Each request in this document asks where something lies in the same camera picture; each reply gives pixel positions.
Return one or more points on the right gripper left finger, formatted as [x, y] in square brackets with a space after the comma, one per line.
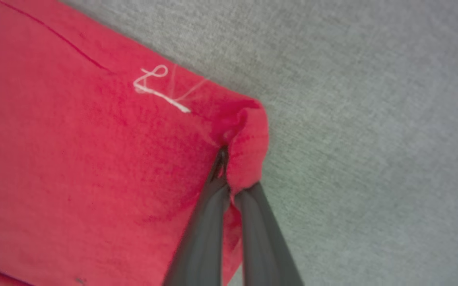
[205, 238]

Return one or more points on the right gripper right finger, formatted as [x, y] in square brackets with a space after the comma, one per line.
[262, 246]

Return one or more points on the red and white jersey shirt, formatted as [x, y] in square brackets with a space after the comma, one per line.
[74, 159]

